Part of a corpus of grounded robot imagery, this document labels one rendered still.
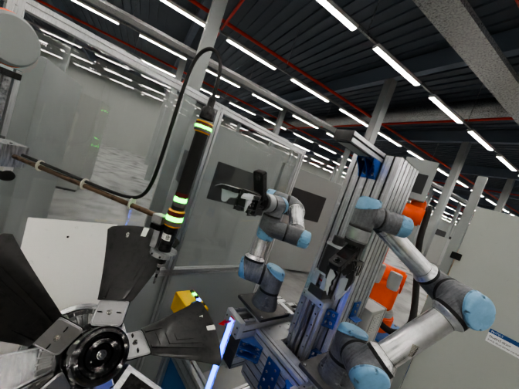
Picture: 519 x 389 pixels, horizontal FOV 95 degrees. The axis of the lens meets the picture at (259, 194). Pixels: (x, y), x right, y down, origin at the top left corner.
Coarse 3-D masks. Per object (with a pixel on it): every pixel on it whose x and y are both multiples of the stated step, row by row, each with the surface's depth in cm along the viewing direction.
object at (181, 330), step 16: (192, 304) 87; (160, 320) 76; (176, 320) 78; (192, 320) 80; (208, 320) 83; (144, 336) 69; (160, 336) 70; (176, 336) 72; (192, 336) 75; (208, 336) 78; (160, 352) 66; (176, 352) 68; (192, 352) 71; (208, 352) 74
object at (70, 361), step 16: (80, 336) 57; (96, 336) 56; (112, 336) 58; (64, 352) 59; (80, 352) 53; (96, 352) 55; (112, 352) 57; (128, 352) 59; (64, 368) 54; (80, 368) 52; (96, 368) 54; (112, 368) 56; (80, 384) 51; (96, 384) 52
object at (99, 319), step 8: (104, 304) 66; (112, 304) 66; (120, 304) 66; (128, 304) 66; (96, 312) 65; (104, 312) 65; (112, 312) 65; (96, 320) 64; (104, 320) 64; (112, 320) 63; (120, 320) 63
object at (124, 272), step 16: (112, 240) 76; (128, 240) 76; (144, 240) 77; (176, 240) 80; (112, 256) 73; (128, 256) 73; (144, 256) 74; (112, 272) 70; (128, 272) 70; (144, 272) 71; (112, 288) 68; (128, 288) 68
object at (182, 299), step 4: (176, 292) 115; (180, 292) 116; (184, 292) 117; (188, 292) 118; (176, 296) 114; (180, 296) 112; (184, 296) 113; (188, 296) 114; (192, 296) 115; (176, 300) 113; (180, 300) 111; (184, 300) 110; (188, 300) 111; (192, 300) 112; (196, 300) 113; (172, 304) 115; (176, 304) 112; (180, 304) 110; (184, 304) 108; (188, 304) 109; (172, 308) 114; (176, 308) 112; (180, 308) 109; (208, 308) 111
